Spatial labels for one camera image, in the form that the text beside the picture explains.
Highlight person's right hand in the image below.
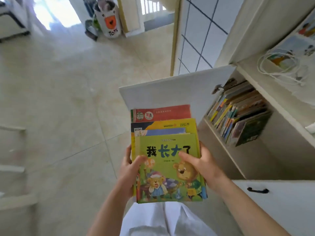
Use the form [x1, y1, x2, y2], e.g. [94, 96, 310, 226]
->
[178, 141, 228, 192]

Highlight person's left hand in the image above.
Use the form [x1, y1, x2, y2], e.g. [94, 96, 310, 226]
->
[117, 144, 148, 197]

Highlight light blue cover book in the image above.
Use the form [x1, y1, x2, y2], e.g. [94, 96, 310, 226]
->
[145, 128, 186, 137]

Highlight book stack with green cover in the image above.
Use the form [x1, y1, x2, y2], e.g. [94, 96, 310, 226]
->
[130, 118, 197, 197]

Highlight row of colourful books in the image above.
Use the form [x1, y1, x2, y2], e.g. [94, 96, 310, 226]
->
[206, 80, 272, 147]

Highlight red cover book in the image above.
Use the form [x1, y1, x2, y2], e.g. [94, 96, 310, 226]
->
[130, 105, 192, 123]

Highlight white cabinet door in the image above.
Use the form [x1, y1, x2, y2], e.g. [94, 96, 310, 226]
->
[119, 65, 237, 143]
[231, 180, 315, 236]

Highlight white wooden cabinet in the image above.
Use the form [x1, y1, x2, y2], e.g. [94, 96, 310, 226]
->
[197, 0, 315, 181]

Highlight person's right forearm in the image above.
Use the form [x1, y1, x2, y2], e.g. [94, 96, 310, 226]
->
[215, 178, 292, 236]

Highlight person's left forearm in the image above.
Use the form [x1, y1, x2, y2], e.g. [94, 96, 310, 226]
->
[87, 187, 130, 236]

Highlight person's white trousers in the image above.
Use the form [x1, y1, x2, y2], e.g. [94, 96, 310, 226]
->
[119, 201, 218, 236]

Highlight metal door hinge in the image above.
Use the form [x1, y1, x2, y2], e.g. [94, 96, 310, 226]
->
[211, 78, 238, 95]

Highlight white folded cloth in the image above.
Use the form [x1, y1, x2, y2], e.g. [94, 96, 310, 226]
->
[264, 52, 315, 107]

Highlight cartoon picture sheet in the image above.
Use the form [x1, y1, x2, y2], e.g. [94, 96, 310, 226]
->
[267, 12, 315, 71]

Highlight white orange toy basket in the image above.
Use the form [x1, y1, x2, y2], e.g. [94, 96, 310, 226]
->
[94, 0, 122, 38]

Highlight dark floor mat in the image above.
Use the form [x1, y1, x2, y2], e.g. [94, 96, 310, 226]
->
[144, 12, 175, 32]

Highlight white stair railing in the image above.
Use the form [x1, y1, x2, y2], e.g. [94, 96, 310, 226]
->
[140, 0, 168, 15]

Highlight black door handle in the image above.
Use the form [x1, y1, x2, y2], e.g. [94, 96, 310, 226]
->
[247, 187, 269, 194]

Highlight white charging cable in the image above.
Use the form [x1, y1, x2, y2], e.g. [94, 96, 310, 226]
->
[257, 48, 308, 86]

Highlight gold door frame trim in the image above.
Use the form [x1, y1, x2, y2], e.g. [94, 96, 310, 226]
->
[170, 0, 188, 77]

